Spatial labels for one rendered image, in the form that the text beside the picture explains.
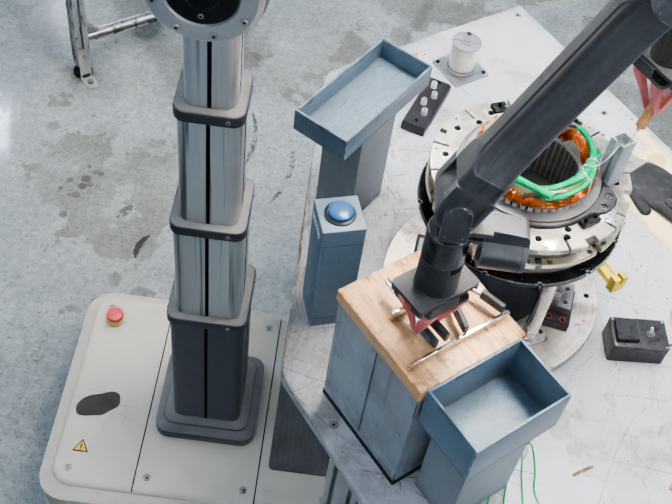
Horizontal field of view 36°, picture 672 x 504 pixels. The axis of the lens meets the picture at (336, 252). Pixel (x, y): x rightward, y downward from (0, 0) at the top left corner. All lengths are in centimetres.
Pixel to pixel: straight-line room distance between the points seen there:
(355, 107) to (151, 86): 159
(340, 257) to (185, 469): 75
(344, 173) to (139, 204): 122
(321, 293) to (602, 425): 51
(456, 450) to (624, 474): 42
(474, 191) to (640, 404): 74
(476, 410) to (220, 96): 58
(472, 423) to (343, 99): 62
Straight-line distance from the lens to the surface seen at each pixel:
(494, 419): 151
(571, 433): 177
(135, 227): 293
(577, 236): 159
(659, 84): 153
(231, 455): 224
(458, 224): 123
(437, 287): 133
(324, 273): 167
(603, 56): 112
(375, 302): 148
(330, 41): 350
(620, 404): 183
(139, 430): 228
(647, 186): 214
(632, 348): 185
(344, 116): 177
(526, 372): 152
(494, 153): 118
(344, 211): 160
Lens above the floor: 226
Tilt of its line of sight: 51 degrees down
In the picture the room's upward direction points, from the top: 9 degrees clockwise
